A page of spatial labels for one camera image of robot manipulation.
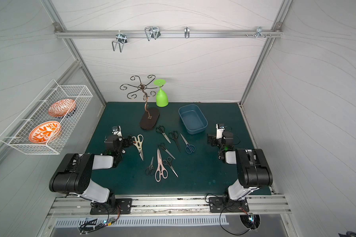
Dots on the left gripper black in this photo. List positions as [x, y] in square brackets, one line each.
[127, 140]

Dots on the aluminium top rail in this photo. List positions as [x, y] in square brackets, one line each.
[165, 34]

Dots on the metal double hook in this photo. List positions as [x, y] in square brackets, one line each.
[152, 32]
[119, 42]

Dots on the white wire basket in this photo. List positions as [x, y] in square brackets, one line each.
[36, 113]

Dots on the orange patterned bowl upper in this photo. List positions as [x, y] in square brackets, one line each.
[62, 108]

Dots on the pink handled scissors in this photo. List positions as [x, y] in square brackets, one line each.
[161, 172]

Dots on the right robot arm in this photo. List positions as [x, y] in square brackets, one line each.
[253, 171]

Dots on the blue handled scissors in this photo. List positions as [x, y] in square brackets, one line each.
[189, 147]

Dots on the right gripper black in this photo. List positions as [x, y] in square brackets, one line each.
[211, 139]

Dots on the green table mat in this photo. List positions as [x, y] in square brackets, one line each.
[198, 173]

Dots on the copper cup holder stand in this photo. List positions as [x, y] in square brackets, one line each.
[151, 115]

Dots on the small black scissors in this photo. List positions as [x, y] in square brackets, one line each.
[150, 169]

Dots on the orange patterned plate lower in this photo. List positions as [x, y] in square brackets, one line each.
[45, 132]

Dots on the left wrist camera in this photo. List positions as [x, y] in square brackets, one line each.
[116, 130]

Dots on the metal hook right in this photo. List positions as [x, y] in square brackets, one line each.
[259, 34]

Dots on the cream handled kitchen scissors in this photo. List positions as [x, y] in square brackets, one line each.
[137, 141]

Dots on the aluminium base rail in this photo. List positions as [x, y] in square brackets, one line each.
[148, 205]

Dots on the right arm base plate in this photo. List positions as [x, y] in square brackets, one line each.
[218, 205]

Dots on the metal double hook middle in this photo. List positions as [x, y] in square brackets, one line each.
[152, 32]

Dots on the metal single hook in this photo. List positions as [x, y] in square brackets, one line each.
[187, 32]

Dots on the green plastic goblet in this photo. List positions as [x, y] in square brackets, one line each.
[161, 96]

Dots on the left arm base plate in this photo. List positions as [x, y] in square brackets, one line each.
[112, 206]

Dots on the blue plastic storage box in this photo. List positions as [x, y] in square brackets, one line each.
[193, 119]

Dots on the metal double hook left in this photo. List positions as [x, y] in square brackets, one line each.
[119, 42]

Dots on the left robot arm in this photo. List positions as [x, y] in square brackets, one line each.
[73, 176]

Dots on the white vent grille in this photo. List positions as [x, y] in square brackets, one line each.
[145, 221]

